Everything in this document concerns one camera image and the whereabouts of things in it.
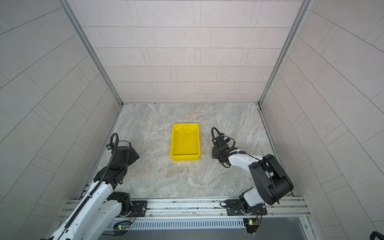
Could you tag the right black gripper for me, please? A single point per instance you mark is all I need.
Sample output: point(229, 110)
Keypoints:
point(216, 147)

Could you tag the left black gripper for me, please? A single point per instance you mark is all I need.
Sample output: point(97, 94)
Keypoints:
point(132, 154)

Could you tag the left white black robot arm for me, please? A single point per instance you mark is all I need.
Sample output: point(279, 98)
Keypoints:
point(102, 204)

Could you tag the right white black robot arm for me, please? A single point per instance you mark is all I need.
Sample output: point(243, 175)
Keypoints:
point(271, 181)

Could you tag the yellow plastic bin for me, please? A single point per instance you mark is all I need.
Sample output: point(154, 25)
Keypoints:
point(185, 143)

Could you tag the left green circuit board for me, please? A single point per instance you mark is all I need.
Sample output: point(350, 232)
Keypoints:
point(122, 226)

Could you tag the white ventilation grille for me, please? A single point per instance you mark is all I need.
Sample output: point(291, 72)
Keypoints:
point(187, 224)

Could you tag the right circuit board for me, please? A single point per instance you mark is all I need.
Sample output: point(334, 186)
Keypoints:
point(251, 225)

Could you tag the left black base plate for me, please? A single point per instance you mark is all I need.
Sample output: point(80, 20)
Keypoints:
point(138, 210)

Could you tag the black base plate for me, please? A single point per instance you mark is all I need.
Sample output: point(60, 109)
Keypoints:
point(236, 207)
point(138, 210)

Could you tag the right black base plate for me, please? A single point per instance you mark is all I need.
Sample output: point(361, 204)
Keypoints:
point(236, 207)

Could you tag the aluminium mounting rail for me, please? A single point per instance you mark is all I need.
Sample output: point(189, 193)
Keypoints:
point(209, 208)

